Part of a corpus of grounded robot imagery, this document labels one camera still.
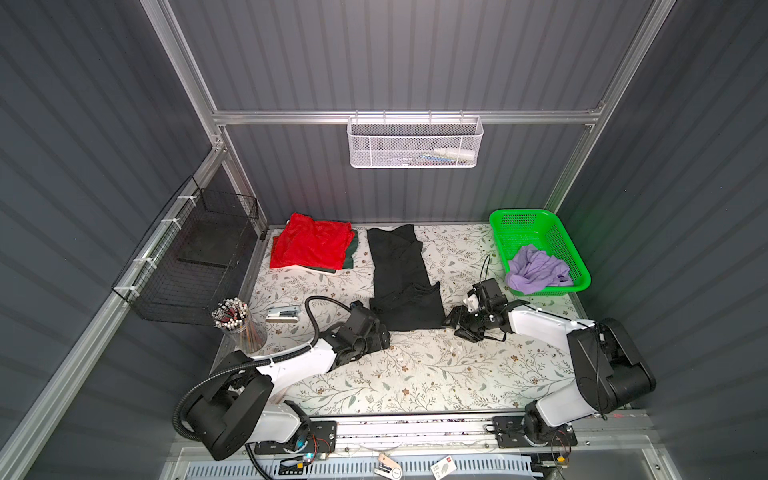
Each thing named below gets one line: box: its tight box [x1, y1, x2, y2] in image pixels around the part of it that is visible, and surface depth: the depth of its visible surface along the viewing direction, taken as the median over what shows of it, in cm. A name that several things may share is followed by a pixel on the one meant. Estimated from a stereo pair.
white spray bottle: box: [433, 147, 476, 162], surface depth 93 cm
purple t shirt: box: [506, 244, 573, 295], surface depth 98 cm
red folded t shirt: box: [270, 212, 355, 269], surface depth 108 cm
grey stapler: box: [265, 306, 300, 323], surface depth 96 cm
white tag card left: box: [374, 453, 403, 480], surface depth 69 cm
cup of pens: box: [211, 297, 267, 355], surface depth 80 cm
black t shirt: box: [366, 224, 446, 331], surface depth 107 cm
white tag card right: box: [430, 455, 457, 480], surface depth 70 cm
